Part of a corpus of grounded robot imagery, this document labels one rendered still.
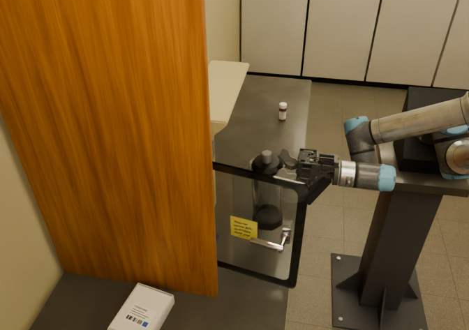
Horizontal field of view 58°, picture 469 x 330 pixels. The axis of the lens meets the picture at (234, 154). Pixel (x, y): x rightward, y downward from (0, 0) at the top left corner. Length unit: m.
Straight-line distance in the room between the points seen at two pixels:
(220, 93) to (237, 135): 0.85
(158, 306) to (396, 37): 3.47
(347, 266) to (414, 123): 1.50
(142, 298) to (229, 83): 0.66
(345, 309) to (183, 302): 1.31
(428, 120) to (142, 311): 0.95
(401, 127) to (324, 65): 3.07
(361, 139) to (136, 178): 0.67
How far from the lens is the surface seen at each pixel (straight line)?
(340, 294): 2.52
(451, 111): 1.27
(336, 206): 2.99
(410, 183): 1.80
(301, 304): 2.46
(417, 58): 4.36
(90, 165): 1.08
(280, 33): 4.21
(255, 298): 1.33
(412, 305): 2.59
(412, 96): 1.84
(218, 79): 1.16
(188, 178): 1.00
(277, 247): 1.10
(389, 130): 1.30
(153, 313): 1.27
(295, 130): 1.97
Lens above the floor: 2.04
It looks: 37 degrees down
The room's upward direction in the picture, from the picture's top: straight up
